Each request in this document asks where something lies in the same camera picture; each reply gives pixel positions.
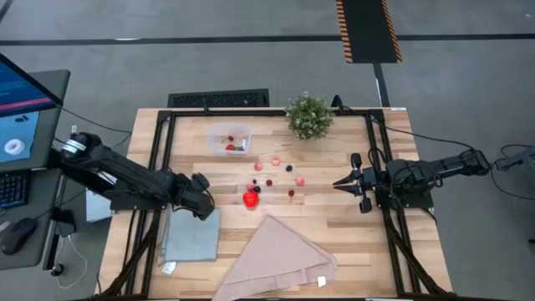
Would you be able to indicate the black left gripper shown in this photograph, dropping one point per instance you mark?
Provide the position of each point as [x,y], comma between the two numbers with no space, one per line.
[198,196]

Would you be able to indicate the black keyboard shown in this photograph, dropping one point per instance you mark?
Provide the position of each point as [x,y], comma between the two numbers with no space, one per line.
[11,188]
[217,98]

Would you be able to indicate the black computer mouse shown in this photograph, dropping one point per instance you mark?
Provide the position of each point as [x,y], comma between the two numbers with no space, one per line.
[16,236]

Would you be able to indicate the white paper sheet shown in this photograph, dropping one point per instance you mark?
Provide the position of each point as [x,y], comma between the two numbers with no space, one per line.
[95,209]

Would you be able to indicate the black computer desk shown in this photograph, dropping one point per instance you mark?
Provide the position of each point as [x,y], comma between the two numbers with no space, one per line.
[54,83]

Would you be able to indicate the clear plastic tupperware container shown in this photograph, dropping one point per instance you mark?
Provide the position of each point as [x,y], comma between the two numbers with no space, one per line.
[217,131]

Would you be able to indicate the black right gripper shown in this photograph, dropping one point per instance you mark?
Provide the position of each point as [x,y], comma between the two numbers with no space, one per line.
[370,182]

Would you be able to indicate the grey folded cloth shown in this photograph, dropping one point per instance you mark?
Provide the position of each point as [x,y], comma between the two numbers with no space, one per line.
[190,238]

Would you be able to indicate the red cherry with stem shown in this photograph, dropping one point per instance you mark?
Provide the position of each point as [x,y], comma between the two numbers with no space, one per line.
[230,138]
[291,193]

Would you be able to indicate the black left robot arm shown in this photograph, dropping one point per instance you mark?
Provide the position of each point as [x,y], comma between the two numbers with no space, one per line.
[125,175]

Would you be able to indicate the pink round toy fruit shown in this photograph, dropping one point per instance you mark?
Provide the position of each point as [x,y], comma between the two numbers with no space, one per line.
[299,181]
[250,186]
[276,161]
[258,166]

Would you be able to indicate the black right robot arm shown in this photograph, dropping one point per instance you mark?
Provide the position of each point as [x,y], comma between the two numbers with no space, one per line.
[430,171]

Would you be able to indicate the black mat orange striped edges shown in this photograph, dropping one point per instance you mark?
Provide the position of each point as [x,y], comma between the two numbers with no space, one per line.
[368,29]

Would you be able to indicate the green plant in black pot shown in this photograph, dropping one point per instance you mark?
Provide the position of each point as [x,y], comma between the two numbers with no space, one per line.
[309,116]

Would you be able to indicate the computer monitor blue screen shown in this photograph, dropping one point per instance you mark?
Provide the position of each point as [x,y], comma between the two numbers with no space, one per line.
[21,113]

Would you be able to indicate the black aluminium table frame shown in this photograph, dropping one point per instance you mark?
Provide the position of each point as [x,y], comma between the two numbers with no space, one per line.
[267,113]

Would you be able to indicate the big red toy apple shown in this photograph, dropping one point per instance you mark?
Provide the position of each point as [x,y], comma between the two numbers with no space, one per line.
[251,199]

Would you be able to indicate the pink beige cloth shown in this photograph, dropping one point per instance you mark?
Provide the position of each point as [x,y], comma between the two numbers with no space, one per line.
[276,259]

